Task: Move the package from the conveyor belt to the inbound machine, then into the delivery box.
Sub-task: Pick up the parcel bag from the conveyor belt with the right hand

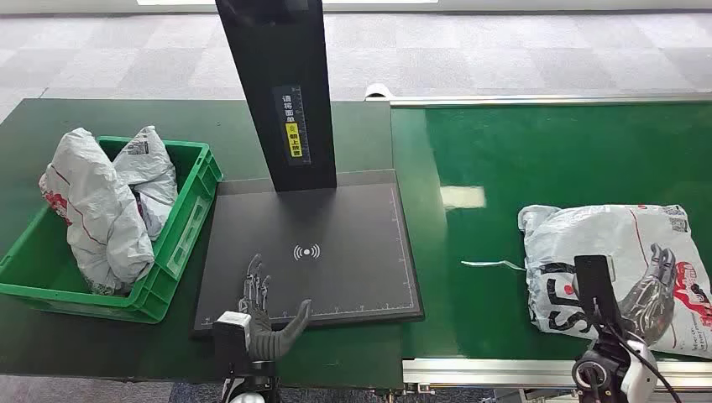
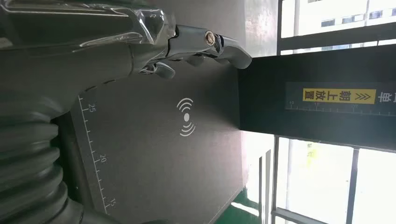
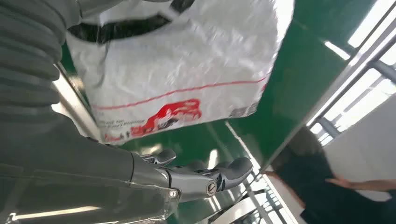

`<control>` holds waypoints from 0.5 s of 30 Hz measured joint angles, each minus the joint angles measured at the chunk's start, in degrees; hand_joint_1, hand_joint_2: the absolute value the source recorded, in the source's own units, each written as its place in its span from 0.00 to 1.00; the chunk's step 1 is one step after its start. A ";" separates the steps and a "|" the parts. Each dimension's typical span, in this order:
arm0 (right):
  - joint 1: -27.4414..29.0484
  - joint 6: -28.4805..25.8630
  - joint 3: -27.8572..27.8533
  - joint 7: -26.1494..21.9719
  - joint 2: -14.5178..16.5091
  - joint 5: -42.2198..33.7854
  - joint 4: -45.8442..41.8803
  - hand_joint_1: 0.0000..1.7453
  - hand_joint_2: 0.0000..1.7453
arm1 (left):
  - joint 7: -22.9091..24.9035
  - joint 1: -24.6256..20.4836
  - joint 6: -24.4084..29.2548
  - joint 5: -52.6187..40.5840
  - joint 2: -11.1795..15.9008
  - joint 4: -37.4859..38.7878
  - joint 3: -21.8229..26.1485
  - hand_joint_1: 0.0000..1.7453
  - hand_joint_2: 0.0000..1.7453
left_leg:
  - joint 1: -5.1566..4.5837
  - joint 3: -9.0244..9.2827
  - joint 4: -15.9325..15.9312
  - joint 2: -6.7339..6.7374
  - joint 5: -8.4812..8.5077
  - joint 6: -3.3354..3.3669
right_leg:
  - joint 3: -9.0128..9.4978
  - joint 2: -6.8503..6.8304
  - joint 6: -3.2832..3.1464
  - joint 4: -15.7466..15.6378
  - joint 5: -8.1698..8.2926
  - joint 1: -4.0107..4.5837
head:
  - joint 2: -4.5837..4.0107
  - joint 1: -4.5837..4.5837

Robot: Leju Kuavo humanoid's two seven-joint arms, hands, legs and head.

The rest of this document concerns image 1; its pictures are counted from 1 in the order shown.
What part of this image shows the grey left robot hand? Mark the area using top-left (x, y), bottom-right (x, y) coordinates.
top-left (238, 254), bottom-right (313, 362)

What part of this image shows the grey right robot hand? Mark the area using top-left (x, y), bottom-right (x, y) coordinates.
top-left (617, 243), bottom-right (679, 347)

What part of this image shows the white printed courier parcel bag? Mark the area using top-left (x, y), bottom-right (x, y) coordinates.
top-left (517, 204), bottom-right (712, 360)

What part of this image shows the green conveyor belt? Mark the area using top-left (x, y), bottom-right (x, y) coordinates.
top-left (390, 102), bottom-right (712, 362)

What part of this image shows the white conveyor roller end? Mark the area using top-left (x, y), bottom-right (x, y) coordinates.
top-left (364, 83), bottom-right (396, 102)

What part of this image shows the black scanner machine column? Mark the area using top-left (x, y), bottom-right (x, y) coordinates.
top-left (215, 0), bottom-right (338, 194)

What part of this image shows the green plastic crate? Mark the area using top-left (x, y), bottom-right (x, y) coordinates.
top-left (0, 135), bottom-right (224, 326)

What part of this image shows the black scanner base platform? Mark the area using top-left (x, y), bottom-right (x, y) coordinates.
top-left (191, 169), bottom-right (425, 339)

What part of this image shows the small white parcel bag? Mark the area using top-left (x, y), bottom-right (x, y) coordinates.
top-left (113, 125), bottom-right (180, 242)

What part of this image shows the large crumpled white parcel bag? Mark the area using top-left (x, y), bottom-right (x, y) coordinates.
top-left (38, 128), bottom-right (156, 296)

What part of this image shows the black yellow instruction label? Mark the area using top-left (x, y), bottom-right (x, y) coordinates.
top-left (271, 84), bottom-right (312, 167)

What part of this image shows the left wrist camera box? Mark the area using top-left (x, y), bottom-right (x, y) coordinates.
top-left (212, 311), bottom-right (253, 369)

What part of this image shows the wide aluminium conveyor rail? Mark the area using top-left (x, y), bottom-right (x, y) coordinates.
top-left (401, 357), bottom-right (712, 391)

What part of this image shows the thin aluminium conveyor rail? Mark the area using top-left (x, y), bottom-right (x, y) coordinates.
top-left (364, 92), bottom-right (712, 108)

